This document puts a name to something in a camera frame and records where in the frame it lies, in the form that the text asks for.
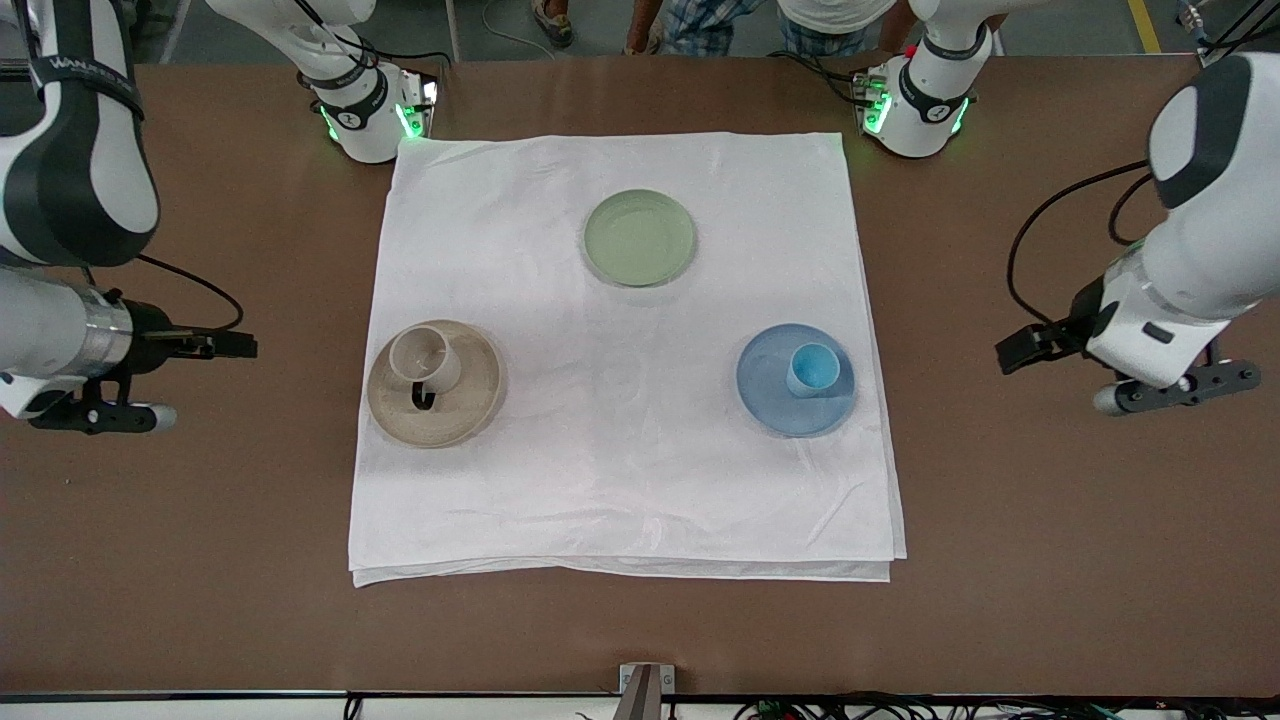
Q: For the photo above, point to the grey sneaker shoe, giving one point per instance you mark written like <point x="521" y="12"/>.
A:
<point x="553" y="20"/>

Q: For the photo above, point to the grey metal table bracket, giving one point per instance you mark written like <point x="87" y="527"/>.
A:
<point x="645" y="690"/>

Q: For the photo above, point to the blue cup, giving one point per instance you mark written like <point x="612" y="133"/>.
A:
<point x="812" y="370"/>

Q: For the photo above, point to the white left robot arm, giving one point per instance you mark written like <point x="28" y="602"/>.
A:
<point x="1210" y="250"/>

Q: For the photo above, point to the blue round plate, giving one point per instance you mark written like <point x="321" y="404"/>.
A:
<point x="765" y="385"/>

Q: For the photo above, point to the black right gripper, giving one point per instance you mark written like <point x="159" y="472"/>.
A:
<point x="150" y="330"/>

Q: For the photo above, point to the beige gray round plate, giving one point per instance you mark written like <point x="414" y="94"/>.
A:
<point x="470" y="400"/>

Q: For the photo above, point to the person in plaid shorts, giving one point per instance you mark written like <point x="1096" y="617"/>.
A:
<point x="720" y="20"/>

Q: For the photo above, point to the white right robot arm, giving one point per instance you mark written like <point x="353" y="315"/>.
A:
<point x="80" y="180"/>

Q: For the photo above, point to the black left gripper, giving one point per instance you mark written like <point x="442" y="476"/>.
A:
<point x="1078" y="312"/>

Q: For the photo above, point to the light green round plate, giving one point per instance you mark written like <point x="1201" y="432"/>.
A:
<point x="640" y="238"/>

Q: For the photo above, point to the white cloth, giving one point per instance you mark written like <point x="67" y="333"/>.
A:
<point x="620" y="470"/>

